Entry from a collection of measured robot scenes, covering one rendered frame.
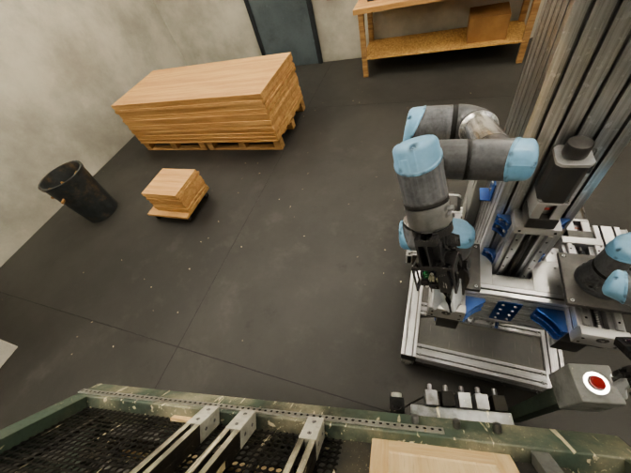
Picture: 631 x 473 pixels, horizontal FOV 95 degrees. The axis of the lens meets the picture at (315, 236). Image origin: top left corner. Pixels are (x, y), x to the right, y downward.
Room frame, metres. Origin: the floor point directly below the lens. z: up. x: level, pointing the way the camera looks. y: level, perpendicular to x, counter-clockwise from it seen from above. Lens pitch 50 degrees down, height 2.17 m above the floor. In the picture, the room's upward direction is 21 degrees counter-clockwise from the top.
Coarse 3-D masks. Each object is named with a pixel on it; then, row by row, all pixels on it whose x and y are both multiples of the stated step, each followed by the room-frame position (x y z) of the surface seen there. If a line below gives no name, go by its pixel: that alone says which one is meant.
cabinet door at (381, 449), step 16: (384, 448) 0.04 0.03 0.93; (400, 448) 0.03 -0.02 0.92; (416, 448) 0.01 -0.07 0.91; (432, 448) 0.00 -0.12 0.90; (448, 448) -0.01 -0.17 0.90; (384, 464) 0.00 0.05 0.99; (400, 464) -0.01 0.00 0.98; (416, 464) -0.02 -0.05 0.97; (432, 464) -0.04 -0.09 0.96; (448, 464) -0.05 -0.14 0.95; (464, 464) -0.06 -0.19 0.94; (480, 464) -0.08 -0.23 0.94; (496, 464) -0.09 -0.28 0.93; (512, 464) -0.10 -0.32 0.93
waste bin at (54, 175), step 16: (48, 176) 3.63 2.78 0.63; (64, 176) 3.71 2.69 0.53; (80, 176) 3.42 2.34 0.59; (48, 192) 3.30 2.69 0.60; (64, 192) 3.28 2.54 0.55; (80, 192) 3.32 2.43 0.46; (96, 192) 3.42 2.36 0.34; (80, 208) 3.30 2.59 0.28; (96, 208) 3.33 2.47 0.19; (112, 208) 3.43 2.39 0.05
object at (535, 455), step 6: (534, 456) -0.10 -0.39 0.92; (540, 456) -0.11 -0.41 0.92; (546, 456) -0.11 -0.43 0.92; (534, 462) -0.12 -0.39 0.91; (540, 462) -0.12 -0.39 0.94; (546, 462) -0.12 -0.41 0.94; (552, 462) -0.13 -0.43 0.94; (540, 468) -0.13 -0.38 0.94; (546, 468) -0.13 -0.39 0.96; (552, 468) -0.14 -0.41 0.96; (558, 468) -0.14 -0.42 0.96
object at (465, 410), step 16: (400, 400) 0.18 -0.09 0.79; (416, 400) 0.18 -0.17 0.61; (432, 400) 0.14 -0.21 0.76; (448, 400) 0.12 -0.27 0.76; (464, 400) 0.10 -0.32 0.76; (480, 400) 0.08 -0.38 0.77; (496, 400) 0.07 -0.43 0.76; (432, 416) 0.09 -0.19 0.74; (448, 416) 0.07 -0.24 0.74; (464, 416) 0.06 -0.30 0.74; (480, 416) 0.04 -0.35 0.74; (496, 416) 0.02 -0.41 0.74
